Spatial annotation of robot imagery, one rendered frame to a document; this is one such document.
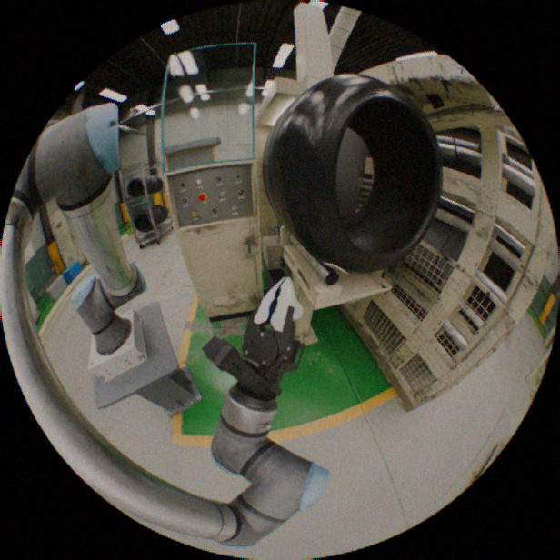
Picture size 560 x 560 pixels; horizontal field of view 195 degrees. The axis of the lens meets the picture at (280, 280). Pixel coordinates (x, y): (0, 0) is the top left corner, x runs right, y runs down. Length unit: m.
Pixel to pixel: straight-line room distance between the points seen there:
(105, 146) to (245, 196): 0.94
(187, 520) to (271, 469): 0.15
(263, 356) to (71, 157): 0.37
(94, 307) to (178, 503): 0.66
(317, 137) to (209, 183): 0.86
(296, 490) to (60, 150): 0.49
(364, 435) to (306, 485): 1.02
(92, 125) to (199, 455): 1.35
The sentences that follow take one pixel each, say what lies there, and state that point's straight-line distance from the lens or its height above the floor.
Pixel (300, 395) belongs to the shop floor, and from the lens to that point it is 1.21.
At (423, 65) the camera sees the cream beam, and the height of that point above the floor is 1.72.
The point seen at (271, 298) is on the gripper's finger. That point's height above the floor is 0.99.
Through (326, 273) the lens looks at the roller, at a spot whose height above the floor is 0.92.
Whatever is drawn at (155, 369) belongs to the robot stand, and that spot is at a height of 0.60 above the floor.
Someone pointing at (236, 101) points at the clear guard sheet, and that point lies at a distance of 1.18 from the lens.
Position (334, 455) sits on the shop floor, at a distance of 1.22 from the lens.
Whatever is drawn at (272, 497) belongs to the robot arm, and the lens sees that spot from 0.30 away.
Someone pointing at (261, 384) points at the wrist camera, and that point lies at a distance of 0.26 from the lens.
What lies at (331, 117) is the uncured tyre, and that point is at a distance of 0.35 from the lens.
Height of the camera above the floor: 1.17
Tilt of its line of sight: 36 degrees down
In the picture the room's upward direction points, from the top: straight up
